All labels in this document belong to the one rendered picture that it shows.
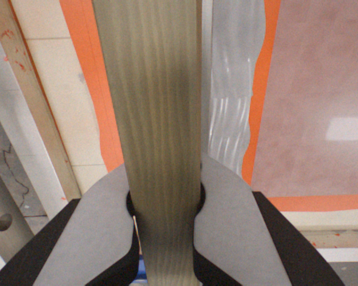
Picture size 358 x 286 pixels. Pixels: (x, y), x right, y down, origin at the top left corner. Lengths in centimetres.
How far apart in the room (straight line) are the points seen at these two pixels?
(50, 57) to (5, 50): 4
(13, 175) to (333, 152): 189
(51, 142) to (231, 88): 23
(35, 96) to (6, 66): 4
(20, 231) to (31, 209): 173
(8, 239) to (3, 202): 5
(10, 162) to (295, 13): 182
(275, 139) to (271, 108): 5
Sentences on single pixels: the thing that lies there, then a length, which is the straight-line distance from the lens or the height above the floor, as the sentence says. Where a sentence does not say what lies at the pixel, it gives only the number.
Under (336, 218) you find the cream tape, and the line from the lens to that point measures 46.
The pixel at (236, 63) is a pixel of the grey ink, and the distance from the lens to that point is 25.
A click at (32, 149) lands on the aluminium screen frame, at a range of 29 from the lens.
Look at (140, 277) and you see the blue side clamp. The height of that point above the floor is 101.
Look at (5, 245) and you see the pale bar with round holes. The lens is 36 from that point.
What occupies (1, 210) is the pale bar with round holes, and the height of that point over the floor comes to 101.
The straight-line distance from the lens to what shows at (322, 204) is 42.
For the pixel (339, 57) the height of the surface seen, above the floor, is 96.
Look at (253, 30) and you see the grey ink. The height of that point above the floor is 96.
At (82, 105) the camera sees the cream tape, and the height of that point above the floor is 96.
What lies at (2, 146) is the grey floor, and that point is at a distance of 182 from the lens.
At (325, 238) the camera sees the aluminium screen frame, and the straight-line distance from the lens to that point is 46.
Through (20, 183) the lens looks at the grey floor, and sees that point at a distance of 195.
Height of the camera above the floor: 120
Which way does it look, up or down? 63 degrees down
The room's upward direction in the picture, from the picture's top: 179 degrees clockwise
